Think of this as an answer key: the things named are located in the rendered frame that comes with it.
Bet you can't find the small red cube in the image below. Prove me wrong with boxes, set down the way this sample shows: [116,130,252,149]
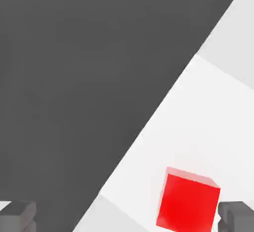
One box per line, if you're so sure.
[156,166,221,232]

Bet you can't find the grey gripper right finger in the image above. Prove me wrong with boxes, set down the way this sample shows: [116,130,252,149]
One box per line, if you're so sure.
[217,201,254,232]

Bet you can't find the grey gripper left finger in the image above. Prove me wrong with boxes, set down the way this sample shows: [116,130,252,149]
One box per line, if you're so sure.
[0,201,38,232]

